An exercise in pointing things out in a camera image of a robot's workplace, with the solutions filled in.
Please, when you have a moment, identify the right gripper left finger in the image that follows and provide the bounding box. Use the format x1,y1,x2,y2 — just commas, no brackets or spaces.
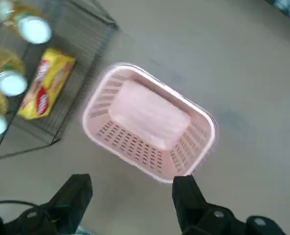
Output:
0,173,94,235

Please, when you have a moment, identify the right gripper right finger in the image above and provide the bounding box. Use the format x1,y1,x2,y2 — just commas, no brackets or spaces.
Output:
171,175,286,235

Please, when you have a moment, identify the pink plastic basket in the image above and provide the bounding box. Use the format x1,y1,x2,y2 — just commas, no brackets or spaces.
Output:
81,62,219,184

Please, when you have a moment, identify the yellow red biscuit packet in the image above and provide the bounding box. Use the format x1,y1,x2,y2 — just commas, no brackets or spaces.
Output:
17,47,77,120

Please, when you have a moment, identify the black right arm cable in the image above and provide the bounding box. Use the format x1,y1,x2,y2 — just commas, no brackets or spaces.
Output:
0,200,46,216

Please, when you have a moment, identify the black wire shelf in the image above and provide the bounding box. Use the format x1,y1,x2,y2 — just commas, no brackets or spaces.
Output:
0,0,120,162

